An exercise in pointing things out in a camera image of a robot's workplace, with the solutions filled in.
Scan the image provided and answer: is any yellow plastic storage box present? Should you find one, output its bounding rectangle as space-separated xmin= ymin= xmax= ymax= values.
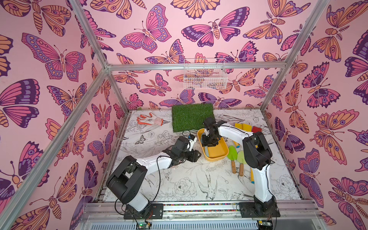
xmin=197 ymin=128 xmax=229 ymax=162

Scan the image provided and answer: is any green trowel wooden handle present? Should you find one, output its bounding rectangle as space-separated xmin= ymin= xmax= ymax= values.
xmin=227 ymin=146 xmax=238 ymax=174

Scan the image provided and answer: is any yellow green narrow trowel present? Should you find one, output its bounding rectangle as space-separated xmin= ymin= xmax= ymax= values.
xmin=237 ymin=150 xmax=246 ymax=177

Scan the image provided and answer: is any red shovel wooden handle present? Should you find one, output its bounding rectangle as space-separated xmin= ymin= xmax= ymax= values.
xmin=252 ymin=126 xmax=262 ymax=133

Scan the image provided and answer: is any green shovel yellow handle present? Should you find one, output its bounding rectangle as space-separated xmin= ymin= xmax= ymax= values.
xmin=233 ymin=141 xmax=240 ymax=148

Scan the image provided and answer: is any yellow shovel wooden handle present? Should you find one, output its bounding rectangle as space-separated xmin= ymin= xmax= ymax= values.
xmin=234 ymin=123 xmax=243 ymax=130

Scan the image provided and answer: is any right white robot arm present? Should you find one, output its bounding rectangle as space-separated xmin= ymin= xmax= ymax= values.
xmin=198 ymin=118 xmax=277 ymax=217

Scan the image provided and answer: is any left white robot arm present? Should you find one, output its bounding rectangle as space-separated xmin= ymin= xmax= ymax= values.
xmin=106 ymin=135 xmax=201 ymax=213

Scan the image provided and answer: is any green artificial grass mat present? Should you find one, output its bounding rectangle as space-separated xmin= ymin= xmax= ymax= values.
xmin=172 ymin=103 xmax=215 ymax=132

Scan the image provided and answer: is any red white gardening glove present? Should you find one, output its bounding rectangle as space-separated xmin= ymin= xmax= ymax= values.
xmin=137 ymin=112 xmax=169 ymax=126

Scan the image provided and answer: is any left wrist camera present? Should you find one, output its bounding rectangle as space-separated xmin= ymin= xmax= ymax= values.
xmin=188 ymin=134 xmax=197 ymax=151

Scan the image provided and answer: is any white wire basket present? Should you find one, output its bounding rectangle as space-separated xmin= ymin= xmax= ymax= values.
xmin=183 ymin=62 xmax=228 ymax=90

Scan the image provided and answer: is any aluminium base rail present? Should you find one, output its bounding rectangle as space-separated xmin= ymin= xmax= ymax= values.
xmin=77 ymin=200 xmax=328 ymax=230

